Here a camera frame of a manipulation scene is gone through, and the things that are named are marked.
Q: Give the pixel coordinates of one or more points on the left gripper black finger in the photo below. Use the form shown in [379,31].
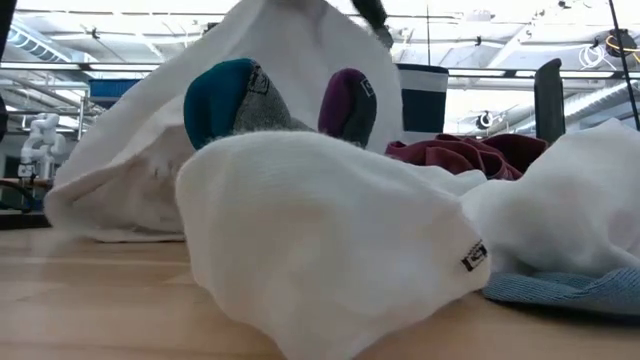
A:
[372,15]

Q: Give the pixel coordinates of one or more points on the dark navy multicolour sock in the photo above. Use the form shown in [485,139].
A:
[345,105]

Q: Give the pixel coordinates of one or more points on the white sock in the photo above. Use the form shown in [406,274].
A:
[565,210]
[325,240]

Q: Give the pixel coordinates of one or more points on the maroon shorts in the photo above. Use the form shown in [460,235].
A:
[450,152]

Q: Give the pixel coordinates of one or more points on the grey sock with blue toe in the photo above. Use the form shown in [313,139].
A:
[215,100]

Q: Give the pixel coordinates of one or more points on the light blue cloth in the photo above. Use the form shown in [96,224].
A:
[575,295]

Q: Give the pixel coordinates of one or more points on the large white shirt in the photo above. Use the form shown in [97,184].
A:
[150,150]

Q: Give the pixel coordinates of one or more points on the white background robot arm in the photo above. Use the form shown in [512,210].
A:
[42,142]

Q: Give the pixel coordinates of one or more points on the thin black pole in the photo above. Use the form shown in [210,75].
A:
[624,62]

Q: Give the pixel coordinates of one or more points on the navy white striped fabric basket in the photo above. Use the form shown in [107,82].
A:
[422,107]

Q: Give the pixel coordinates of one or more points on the blue background panel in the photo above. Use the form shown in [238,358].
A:
[112,90]

